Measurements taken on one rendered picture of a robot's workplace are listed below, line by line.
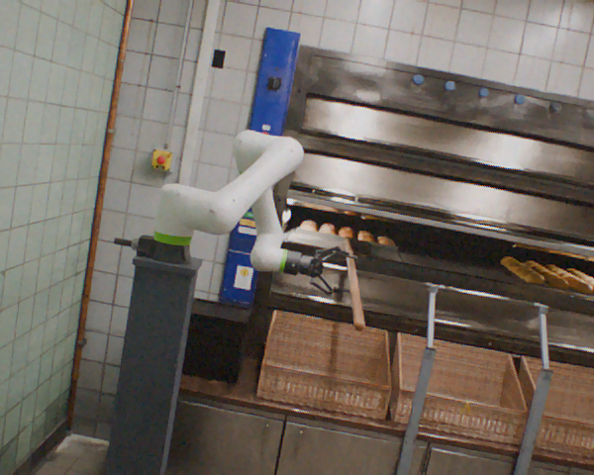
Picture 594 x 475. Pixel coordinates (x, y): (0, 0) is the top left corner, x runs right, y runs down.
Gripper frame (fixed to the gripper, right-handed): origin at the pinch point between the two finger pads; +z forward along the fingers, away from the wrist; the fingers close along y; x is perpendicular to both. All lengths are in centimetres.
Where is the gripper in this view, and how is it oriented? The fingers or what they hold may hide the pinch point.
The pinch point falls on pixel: (351, 274)
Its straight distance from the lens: 275.0
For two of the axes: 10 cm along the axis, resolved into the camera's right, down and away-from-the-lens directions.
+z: 9.8, 1.9, -0.2
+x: -0.4, 1.2, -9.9
